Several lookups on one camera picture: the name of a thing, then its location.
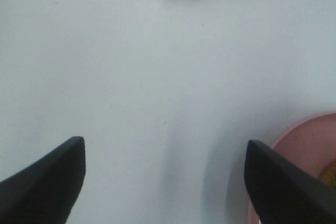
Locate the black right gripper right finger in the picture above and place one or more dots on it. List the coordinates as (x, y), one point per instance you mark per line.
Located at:
(280, 192)

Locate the pink round plate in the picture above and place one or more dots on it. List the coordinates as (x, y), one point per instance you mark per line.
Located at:
(309, 145)

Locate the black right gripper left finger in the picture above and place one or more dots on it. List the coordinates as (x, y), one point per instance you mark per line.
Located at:
(46, 190)

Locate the burger with sesame-free bun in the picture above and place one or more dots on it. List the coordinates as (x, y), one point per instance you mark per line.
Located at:
(327, 176)

